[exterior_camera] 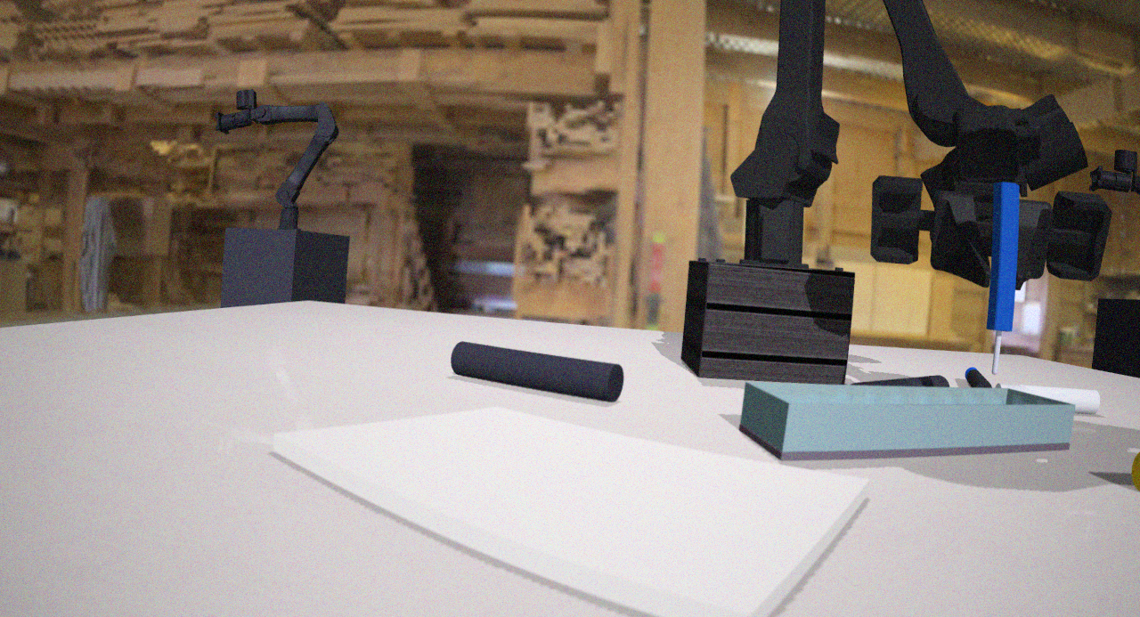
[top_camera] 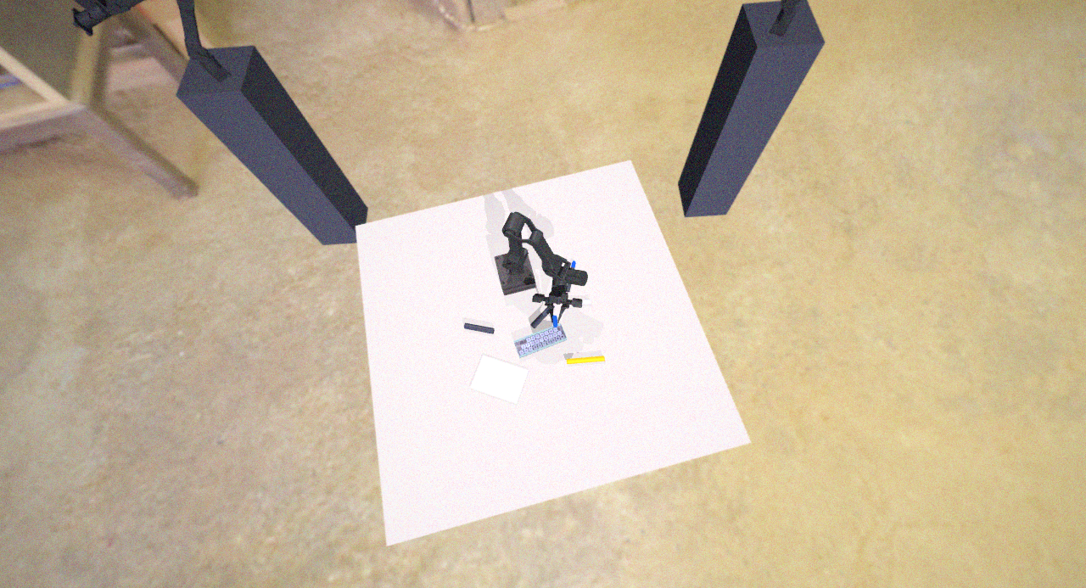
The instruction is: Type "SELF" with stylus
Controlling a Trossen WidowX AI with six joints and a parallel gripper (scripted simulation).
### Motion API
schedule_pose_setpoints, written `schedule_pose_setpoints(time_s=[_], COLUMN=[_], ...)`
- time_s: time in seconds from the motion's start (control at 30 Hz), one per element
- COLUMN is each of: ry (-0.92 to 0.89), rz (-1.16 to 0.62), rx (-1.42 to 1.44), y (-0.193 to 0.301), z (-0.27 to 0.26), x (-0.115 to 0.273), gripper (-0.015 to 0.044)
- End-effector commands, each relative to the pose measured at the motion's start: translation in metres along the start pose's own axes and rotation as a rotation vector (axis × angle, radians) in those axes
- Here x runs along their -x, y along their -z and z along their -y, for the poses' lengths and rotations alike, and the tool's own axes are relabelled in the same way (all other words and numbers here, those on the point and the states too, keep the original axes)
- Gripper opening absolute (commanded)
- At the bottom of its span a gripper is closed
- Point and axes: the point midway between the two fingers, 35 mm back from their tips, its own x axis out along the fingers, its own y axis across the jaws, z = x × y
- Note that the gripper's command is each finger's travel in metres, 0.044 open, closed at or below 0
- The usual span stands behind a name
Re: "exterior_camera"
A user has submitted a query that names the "white keyboard with teal frame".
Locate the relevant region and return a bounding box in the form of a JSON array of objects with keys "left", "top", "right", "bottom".
[{"left": 738, "top": 381, "right": 1077, "bottom": 461}]

